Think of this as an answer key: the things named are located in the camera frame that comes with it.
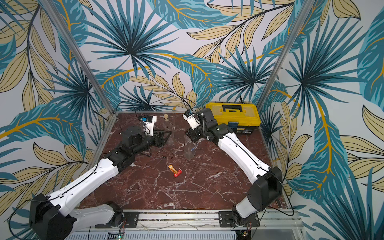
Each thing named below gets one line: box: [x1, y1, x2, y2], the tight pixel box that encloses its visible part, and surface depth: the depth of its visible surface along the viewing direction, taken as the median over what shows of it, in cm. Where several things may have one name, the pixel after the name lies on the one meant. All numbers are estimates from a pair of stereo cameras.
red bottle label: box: [173, 168, 183, 178], surface depth 90 cm
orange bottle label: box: [168, 164, 178, 174], surface depth 92 cm
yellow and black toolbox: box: [206, 102, 261, 134], surface depth 100 cm
